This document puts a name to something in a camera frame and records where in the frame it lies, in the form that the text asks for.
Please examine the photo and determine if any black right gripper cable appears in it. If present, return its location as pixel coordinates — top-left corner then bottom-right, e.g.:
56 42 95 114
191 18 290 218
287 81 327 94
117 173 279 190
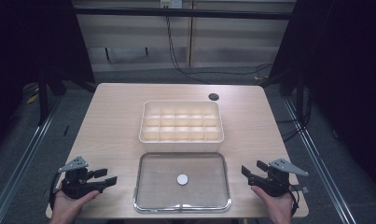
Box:
288 183 301 217

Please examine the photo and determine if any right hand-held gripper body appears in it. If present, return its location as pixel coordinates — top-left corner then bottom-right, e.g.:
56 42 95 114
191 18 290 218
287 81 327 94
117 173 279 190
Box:
250 158 310 198

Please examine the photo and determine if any white compartment storage box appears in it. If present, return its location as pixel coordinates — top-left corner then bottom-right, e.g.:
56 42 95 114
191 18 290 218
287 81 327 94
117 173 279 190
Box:
138 99 226 154

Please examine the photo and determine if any silver floor rail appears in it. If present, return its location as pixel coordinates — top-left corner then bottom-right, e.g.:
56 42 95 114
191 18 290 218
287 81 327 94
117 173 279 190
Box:
0 98 67 224
282 96 359 224

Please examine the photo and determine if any yellow floor object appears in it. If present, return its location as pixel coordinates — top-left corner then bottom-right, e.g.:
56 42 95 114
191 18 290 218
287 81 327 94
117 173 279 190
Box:
25 92 40 105

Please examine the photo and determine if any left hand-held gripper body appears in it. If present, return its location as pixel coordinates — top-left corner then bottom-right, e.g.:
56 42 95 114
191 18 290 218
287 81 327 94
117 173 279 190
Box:
57 156 104 200

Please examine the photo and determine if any dark curtain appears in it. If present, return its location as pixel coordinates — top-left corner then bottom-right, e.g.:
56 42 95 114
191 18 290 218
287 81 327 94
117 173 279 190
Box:
259 0 376 188
0 0 96 157

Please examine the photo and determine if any bundle of black floor cables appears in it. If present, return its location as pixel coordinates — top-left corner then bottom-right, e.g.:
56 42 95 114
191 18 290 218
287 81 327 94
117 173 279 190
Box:
274 83 313 144

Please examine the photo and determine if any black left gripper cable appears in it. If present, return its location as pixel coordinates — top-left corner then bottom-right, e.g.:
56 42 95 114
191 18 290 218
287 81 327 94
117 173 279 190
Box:
49 172 67 210

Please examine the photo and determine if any white wall power outlet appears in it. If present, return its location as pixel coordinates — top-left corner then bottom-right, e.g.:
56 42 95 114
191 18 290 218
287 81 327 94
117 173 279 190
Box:
160 0 183 9

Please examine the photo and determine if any black horizontal metal bar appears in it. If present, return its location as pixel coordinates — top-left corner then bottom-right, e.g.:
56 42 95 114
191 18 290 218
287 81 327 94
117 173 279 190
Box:
73 7 293 21

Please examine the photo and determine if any long black power cable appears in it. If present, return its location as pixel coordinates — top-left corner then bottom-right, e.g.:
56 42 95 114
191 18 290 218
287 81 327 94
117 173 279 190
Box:
165 8 274 86

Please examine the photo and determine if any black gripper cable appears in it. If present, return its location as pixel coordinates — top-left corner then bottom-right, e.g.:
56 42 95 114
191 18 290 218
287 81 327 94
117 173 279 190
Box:
49 172 67 210
288 183 301 217

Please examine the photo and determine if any person's right hand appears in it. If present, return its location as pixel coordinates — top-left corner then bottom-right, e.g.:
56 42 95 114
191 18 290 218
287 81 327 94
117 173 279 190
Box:
250 185 295 224

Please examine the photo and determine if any black metal stand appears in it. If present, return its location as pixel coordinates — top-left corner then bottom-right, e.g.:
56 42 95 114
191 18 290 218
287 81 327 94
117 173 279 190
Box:
36 69 67 126

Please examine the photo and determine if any person's left hand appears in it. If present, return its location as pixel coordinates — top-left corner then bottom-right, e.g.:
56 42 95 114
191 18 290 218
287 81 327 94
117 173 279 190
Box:
49 189 102 224

